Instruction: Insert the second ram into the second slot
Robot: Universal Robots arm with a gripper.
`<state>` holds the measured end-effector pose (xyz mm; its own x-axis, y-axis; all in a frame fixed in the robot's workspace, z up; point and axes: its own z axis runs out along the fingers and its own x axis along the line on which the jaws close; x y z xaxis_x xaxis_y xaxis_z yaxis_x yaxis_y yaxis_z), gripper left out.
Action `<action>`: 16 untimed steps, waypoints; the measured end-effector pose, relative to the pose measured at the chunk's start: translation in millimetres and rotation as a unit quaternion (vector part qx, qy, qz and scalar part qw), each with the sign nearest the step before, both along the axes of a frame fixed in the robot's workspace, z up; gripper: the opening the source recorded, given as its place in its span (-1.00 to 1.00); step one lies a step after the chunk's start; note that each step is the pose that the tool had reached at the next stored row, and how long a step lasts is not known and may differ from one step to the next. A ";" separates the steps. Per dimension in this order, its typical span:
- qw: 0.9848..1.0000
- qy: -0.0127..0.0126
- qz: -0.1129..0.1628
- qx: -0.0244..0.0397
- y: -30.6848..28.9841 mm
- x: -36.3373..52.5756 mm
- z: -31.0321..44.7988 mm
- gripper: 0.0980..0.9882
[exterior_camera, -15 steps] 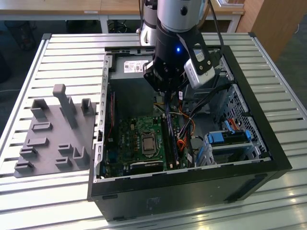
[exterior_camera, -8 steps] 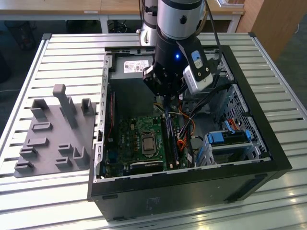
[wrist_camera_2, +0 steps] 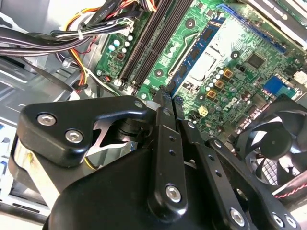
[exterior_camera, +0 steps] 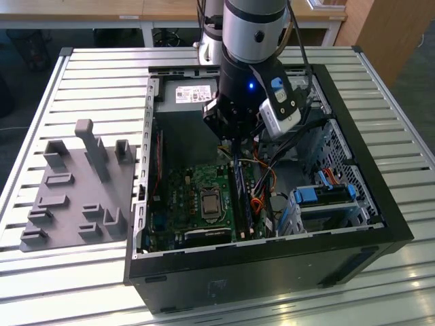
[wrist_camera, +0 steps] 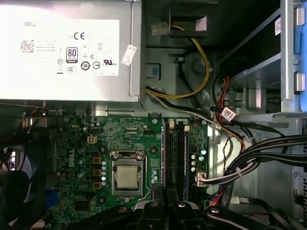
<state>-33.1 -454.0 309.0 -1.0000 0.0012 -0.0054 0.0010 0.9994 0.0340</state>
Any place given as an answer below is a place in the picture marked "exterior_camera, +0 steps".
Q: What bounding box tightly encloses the silver CPU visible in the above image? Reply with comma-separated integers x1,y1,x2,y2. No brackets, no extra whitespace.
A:
203,196,219,218

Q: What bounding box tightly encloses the grey power supply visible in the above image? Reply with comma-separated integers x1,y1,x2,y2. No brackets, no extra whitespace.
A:
154,76,222,164

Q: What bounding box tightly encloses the blue flat wire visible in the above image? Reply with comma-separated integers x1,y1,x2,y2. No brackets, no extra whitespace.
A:
317,170,333,189

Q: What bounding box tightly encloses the blue RAM stick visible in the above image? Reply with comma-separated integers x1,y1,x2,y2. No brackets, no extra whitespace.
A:
234,154,250,232

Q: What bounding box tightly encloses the wooden desk white frame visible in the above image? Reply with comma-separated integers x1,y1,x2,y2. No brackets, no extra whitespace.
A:
0,0,348,48

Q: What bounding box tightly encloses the grey parts rack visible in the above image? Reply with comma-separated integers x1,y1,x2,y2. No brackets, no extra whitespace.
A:
20,118,139,253

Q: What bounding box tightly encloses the black camera bracket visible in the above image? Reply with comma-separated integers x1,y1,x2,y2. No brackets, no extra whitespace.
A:
249,60,297,120

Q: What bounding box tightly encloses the black cable bundle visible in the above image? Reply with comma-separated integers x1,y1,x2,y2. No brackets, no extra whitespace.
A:
267,118,328,168

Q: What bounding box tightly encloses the metal disk bay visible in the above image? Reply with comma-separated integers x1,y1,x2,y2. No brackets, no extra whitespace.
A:
278,185,382,236

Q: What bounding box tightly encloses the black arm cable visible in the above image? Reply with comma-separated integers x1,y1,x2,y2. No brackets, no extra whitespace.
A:
284,0,315,94

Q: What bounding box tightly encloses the black RAM slot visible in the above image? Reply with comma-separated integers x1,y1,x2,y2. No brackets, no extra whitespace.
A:
227,162,246,242

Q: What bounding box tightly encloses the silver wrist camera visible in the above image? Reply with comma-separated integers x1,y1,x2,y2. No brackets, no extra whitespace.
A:
258,98,302,140

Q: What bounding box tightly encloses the green motherboard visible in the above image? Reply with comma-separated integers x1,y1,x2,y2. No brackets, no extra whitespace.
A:
147,162,269,252

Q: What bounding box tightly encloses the metal socket cover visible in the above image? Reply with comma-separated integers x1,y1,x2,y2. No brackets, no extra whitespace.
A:
199,187,222,225

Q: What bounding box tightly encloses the hard disk in blue carrier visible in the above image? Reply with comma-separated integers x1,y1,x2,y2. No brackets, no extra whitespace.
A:
290,185,358,206

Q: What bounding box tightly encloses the wooden cabinet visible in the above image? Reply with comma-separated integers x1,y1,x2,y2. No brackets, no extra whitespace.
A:
335,0,435,88

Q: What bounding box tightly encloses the black PC case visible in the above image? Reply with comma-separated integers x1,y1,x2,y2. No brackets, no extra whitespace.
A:
122,62,415,315

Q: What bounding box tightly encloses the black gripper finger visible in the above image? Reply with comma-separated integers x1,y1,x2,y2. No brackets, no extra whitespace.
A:
203,98,239,159
238,115,264,159

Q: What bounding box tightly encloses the black graphics card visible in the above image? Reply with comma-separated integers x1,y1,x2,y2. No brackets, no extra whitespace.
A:
183,228,232,247

